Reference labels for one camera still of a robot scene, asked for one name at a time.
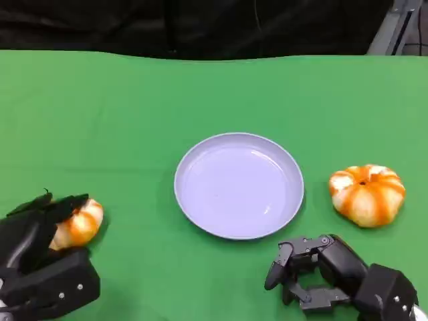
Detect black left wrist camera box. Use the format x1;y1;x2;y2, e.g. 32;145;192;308
0;249;102;319

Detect grey metal frame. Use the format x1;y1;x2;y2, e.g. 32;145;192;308
366;0;428;56

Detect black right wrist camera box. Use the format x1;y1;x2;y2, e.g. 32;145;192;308
354;263;419;321

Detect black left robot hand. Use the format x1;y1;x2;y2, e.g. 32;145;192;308
0;189;90;274

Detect orange white toy bread roll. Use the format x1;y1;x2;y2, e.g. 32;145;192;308
49;198;104;251
328;164;407;229

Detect lilac plate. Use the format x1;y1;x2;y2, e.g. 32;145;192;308
173;132;306;241

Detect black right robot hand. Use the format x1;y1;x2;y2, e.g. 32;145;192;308
263;233;370;311

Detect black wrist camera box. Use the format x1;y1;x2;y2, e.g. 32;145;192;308
0;249;102;319
354;263;419;321

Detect black backdrop curtain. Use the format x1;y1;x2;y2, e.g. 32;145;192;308
0;0;394;61

